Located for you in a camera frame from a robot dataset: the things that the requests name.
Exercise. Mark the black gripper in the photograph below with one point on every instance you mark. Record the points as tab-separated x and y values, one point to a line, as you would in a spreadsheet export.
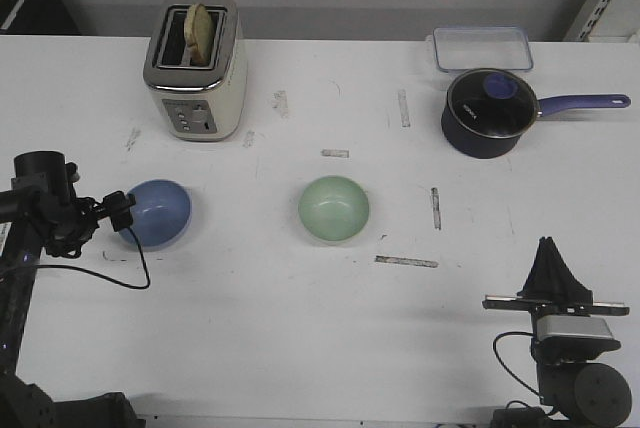
565	287
70	227

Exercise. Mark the blue bowl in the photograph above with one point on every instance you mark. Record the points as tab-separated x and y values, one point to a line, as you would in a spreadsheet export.
161	213

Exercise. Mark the green bowl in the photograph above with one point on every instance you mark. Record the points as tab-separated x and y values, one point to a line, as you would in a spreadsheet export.
333	208

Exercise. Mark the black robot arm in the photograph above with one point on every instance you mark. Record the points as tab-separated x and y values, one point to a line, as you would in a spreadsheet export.
41	178
571	392

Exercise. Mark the cream and chrome toaster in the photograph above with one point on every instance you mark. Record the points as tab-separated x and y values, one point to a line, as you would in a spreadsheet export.
199	103

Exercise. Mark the dark blue saucepan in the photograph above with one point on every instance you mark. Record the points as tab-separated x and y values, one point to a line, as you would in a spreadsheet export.
481	147

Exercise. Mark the glass pot lid blue knob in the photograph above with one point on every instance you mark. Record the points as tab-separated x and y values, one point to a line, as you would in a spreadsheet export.
492	103

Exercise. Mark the slice of toast bread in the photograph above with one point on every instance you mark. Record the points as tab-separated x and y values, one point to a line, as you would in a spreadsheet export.
198	34

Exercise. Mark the black box in corner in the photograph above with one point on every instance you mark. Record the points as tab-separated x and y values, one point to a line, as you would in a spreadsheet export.
37	17

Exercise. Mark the clear plastic food container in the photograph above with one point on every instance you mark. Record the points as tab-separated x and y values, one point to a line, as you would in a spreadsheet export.
462	48

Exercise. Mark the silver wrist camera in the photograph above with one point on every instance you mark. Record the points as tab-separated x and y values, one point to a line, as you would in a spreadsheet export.
575	337

